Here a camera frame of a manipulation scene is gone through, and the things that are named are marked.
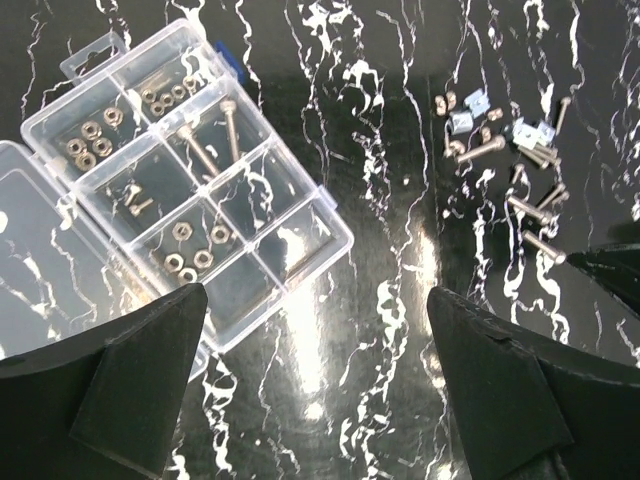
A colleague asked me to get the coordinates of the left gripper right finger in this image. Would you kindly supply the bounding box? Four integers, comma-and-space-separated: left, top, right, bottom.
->
427, 287, 639, 479

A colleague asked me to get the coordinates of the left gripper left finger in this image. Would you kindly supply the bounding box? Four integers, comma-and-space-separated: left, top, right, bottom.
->
1, 283, 208, 479

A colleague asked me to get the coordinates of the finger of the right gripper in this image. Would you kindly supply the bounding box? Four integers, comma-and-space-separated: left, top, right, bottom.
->
567, 243, 640, 317

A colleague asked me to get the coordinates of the pile of screws and nuts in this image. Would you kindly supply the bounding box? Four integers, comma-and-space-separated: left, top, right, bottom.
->
435, 89, 559, 265

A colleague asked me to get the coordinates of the silver t-nut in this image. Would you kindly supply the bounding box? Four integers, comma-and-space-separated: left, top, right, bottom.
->
512, 118, 542, 150

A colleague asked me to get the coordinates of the silver long screw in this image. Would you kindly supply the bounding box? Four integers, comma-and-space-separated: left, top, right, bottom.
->
555, 96, 572, 135

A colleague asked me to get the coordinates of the clear plastic compartment box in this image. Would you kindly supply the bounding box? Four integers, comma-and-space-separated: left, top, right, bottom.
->
1, 19, 354, 375

